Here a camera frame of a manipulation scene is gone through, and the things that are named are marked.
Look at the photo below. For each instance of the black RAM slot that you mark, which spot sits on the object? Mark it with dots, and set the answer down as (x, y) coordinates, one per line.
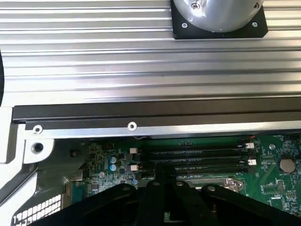
(192, 148)
(192, 155)
(207, 171)
(200, 162)

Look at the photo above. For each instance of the green motherboard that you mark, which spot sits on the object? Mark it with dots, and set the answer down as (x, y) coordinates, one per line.
(265, 150)

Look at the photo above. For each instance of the black curved object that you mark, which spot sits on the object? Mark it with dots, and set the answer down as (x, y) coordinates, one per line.
(1, 77)

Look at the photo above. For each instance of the metal CPU socket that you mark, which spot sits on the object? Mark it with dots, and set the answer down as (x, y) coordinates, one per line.
(211, 182)

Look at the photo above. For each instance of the silver coin cell battery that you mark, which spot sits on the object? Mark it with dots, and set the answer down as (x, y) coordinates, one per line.
(287, 164)

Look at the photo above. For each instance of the open PC case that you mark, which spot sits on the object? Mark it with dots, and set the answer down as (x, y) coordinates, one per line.
(141, 113)

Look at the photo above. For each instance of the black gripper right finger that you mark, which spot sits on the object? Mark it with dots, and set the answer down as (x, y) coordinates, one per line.
(225, 204)

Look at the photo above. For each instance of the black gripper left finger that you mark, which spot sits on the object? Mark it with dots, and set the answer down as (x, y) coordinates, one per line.
(110, 202)

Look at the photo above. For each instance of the small blue capacitor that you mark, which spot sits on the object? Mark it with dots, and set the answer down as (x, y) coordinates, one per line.
(135, 181)

